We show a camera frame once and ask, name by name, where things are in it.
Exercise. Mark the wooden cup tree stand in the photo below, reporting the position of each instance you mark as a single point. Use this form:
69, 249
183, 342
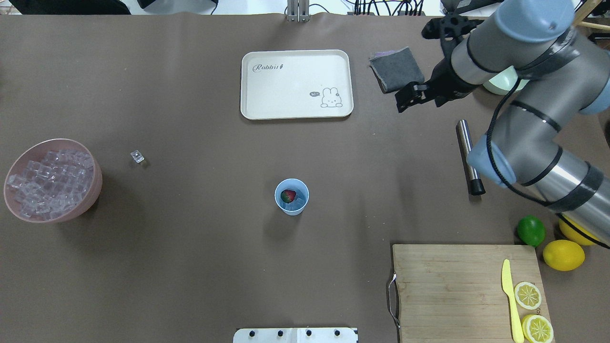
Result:
583, 10

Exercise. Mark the yellow lemon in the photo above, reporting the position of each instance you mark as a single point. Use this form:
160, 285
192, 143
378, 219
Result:
563, 255
576, 233

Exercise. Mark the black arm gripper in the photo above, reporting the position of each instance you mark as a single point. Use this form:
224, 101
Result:
446, 81

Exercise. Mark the fallen clear ice cube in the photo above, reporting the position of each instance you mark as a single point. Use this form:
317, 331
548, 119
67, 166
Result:
137, 156

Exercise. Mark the red strawberry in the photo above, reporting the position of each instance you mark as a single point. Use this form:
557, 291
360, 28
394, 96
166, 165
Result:
288, 195

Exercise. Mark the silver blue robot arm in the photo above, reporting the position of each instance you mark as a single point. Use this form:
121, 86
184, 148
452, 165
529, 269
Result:
566, 75

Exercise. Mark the grey folded cloth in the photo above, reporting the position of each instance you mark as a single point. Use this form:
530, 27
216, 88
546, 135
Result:
395, 68

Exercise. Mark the lemon half slice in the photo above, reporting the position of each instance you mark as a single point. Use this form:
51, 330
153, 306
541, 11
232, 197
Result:
537, 329
528, 295

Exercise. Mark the steel muddler black tip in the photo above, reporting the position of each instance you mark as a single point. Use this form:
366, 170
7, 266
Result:
474, 182

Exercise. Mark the green lime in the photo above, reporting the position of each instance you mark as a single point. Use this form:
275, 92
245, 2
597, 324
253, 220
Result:
531, 231

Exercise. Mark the light blue plastic cup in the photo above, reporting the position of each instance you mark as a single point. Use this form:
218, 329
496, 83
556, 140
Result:
296, 207

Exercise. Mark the bamboo cutting board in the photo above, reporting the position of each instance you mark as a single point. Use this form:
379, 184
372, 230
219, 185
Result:
452, 293

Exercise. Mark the aluminium frame post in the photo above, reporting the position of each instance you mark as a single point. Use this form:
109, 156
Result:
298, 11

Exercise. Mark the mint green bowl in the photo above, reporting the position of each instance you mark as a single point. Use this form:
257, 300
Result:
501, 82

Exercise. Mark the pink bowl of ice cubes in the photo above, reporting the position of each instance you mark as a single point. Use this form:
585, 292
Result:
52, 182

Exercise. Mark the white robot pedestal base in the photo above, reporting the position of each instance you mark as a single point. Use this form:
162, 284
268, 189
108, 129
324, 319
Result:
329, 334

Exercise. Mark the yellow plastic knife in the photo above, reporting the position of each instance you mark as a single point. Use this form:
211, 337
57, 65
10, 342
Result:
507, 287

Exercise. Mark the cream rabbit serving tray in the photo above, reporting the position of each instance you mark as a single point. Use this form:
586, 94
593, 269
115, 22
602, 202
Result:
296, 84

